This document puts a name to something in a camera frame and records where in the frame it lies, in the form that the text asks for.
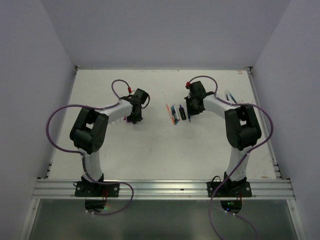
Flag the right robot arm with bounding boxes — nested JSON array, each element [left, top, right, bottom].
[[184, 81, 262, 197]]

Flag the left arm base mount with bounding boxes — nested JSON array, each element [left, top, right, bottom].
[[73, 179, 120, 213]]

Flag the purple capped black marker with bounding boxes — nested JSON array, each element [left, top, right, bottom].
[[178, 104, 187, 121]]

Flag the pink capped white marker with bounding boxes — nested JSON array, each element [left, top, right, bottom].
[[173, 104, 180, 122]]

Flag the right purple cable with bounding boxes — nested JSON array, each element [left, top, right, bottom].
[[187, 74, 274, 240]]

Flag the orange clear pen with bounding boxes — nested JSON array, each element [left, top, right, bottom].
[[165, 103, 176, 125]]

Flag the aluminium mounting rail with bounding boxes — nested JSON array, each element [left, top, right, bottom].
[[32, 179, 295, 200]]

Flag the teal gel pen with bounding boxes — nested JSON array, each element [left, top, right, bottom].
[[227, 92, 238, 104]]

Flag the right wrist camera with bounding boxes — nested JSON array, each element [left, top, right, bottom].
[[185, 81, 193, 91]]

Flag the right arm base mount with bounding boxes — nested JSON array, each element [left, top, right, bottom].
[[214, 177, 253, 214]]

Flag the green gel pen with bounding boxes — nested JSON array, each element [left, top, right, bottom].
[[171, 105, 178, 125]]

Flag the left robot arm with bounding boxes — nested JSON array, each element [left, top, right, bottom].
[[69, 88, 150, 197]]

